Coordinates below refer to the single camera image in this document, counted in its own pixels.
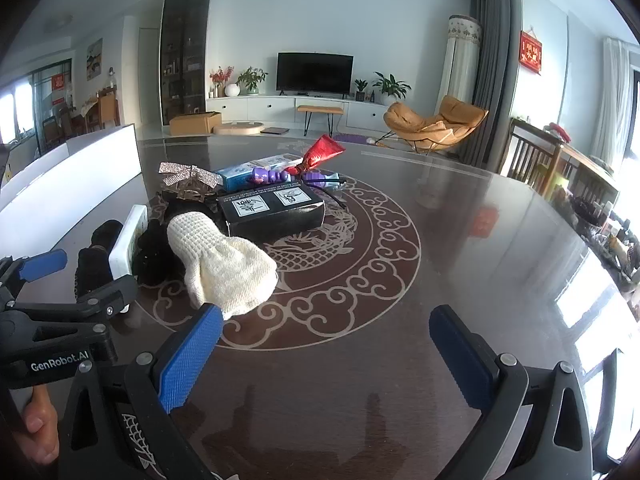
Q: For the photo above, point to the grey curtain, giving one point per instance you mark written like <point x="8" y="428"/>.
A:
<point x="495" y="75"/>

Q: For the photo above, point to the tall dark display cabinet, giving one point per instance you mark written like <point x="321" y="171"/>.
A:
<point x="182" y="60"/>

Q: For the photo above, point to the dark wooden chair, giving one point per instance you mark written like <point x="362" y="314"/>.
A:
<point x="530" y="155"/>

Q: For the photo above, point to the wooden bench with metal legs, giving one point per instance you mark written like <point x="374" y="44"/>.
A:
<point x="320" y="109"/>

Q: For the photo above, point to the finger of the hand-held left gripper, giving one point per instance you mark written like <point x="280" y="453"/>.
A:
<point x="45" y="265"/>
<point x="107" y="295"/>

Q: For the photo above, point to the brown wooden furniture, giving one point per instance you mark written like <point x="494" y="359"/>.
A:
<point x="105" y="110"/>

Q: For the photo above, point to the cream knit mitt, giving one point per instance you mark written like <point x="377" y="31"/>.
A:
<point x="220" y="260"/>

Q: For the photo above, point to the large leafy potted plant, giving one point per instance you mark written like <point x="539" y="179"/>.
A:
<point x="392" y="86"/>

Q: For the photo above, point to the white round vase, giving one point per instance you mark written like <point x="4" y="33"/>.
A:
<point x="232" y="90"/>

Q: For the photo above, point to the cluttered wooden side table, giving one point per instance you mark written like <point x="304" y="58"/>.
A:
<point x="595" y="195"/>

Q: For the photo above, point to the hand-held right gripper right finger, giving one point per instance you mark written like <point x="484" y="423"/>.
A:
<point x="460" y="360"/>

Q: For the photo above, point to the blue and white carton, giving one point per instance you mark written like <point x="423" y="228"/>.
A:
<point x="240" y="175"/>

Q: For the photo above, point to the purple floor mat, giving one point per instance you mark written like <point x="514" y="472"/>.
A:
<point x="350" y="137"/>

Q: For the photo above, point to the red wall hanging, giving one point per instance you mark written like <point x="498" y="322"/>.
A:
<point x="530" y="52"/>

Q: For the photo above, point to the red window poster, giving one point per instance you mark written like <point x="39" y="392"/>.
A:
<point x="58" y="89"/>

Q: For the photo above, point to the red flower plant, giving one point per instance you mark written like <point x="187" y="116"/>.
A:
<point x="219" y="77"/>

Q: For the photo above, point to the red foil packet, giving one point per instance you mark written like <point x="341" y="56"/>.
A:
<point x="325" y="150"/>

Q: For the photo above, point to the white sheer curtain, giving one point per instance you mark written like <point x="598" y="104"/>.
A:
<point x="617" y="100"/>

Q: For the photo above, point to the white covered standing air conditioner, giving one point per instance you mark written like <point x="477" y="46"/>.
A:
<point x="462" y="60"/>

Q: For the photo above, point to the purple lotus toy wand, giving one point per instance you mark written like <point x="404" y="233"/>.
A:
<point x="265" y="176"/>

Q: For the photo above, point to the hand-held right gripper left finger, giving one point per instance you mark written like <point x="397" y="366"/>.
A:
<point x="190" y="360"/>

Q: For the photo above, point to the black box with white labels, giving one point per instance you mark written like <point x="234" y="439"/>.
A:
<point x="270" y="220"/>

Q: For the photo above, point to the person's left hand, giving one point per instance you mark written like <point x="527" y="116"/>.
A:
<point x="37" y="417"/>

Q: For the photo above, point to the white low television cabinet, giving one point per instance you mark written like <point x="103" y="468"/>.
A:
<point x="260" y="107"/>

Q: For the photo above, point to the rhinestone bow hair claw clip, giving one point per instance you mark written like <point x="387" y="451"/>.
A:
<point x="190" y="176"/>

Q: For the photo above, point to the small potted plant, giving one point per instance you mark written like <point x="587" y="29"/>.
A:
<point x="360" y="91"/>

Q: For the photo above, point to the dark patterned desktop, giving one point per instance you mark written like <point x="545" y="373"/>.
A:
<point x="400" y="285"/>

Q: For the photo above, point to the framed wall painting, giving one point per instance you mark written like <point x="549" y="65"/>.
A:
<point x="94" y="59"/>

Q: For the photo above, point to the black fuzzy glove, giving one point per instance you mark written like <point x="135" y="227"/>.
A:
<point x="155" y="255"/>

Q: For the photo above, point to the cardboard box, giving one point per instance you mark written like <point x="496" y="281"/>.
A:
<point x="195" y="124"/>

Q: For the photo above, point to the tan lounge chair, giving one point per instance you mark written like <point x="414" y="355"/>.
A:
<point x="430" y="125"/>

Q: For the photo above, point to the green bushy potted plant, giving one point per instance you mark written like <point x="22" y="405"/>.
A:
<point x="251" y="80"/>

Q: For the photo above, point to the black flat television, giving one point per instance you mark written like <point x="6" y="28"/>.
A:
<point x="315" y="72"/>

